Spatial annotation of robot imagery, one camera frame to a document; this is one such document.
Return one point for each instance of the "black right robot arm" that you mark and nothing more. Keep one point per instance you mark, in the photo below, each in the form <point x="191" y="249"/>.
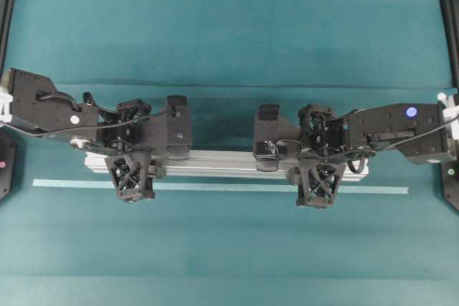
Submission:
<point x="422" y="133"/>

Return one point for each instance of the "teal table cloth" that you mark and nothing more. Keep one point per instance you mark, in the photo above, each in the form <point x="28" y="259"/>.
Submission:
<point x="80" y="246"/>

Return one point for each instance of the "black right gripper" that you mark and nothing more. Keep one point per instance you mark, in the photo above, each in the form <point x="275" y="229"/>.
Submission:
<point x="275" y="138"/>

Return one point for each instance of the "thin light metal strip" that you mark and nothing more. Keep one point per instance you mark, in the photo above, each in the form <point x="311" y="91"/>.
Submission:
<point x="223" y="187"/>

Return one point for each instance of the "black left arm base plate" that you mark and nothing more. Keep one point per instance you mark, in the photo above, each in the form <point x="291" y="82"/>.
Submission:
<point x="8" y="144"/>

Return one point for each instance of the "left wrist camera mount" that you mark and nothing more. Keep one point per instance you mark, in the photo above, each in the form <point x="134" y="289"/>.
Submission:
<point x="133" y="174"/>

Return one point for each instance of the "silver aluminium extrusion rail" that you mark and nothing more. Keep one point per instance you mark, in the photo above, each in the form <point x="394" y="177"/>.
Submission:
<point x="219" y="163"/>

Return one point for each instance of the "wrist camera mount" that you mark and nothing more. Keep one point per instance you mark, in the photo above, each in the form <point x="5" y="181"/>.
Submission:
<point x="133" y="174"/>
<point x="317" y="181"/>

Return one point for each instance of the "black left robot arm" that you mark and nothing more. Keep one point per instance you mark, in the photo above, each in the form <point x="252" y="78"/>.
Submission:
<point x="31" y="103"/>

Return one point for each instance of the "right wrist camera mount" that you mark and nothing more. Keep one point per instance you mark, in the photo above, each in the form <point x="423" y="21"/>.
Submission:
<point x="317" y="181"/>

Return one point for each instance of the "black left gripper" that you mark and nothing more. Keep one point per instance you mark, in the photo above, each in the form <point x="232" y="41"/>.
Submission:
<point x="132" y="127"/>

